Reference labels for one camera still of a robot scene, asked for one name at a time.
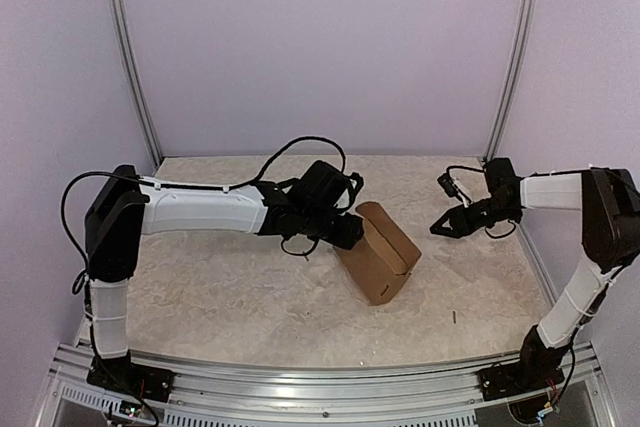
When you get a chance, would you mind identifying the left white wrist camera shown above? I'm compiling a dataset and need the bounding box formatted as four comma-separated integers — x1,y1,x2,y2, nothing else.
345,172,364,210

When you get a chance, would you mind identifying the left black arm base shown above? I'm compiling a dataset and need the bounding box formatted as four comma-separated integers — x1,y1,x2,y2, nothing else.
87,357,175,402

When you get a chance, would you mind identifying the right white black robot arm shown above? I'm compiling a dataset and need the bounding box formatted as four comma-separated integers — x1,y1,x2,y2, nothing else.
430,157,639,391

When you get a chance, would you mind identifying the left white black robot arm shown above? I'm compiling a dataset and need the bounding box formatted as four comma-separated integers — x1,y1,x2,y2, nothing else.
85,160,364,392

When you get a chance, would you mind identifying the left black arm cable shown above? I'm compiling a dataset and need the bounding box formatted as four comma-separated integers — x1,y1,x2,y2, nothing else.
60,135,351,298

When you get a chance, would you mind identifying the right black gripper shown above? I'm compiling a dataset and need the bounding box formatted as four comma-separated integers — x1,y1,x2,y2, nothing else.
430,196,519,238

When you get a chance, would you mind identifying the aluminium frame post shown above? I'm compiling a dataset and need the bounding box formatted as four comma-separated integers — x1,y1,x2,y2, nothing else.
481,0,536,162
108,0,164,169

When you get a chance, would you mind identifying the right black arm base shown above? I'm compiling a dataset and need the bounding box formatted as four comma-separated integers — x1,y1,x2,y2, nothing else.
477,359,565,401

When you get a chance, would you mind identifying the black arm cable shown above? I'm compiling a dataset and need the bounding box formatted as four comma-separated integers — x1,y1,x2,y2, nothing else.
60,135,351,298
444,164,521,239

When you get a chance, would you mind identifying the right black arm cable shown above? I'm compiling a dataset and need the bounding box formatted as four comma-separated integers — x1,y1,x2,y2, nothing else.
444,164,521,239

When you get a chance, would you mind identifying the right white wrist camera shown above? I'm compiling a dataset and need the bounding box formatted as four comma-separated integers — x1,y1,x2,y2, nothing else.
437,172,473,207

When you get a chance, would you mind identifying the front aluminium frame rail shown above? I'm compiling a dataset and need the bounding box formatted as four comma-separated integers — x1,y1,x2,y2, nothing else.
27,341,621,426

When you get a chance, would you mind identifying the right aluminium frame post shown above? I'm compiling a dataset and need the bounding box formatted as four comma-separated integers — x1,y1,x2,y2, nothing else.
481,0,536,162

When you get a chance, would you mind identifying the left aluminium frame post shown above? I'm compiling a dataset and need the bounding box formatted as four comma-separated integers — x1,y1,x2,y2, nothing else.
108,0,164,169

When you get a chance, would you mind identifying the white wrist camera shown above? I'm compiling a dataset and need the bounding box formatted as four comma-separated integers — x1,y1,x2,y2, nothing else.
345,172,364,210
437,172,473,207

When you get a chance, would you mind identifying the brown cardboard paper box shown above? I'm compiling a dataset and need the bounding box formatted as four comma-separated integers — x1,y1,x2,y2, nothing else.
334,201,422,306

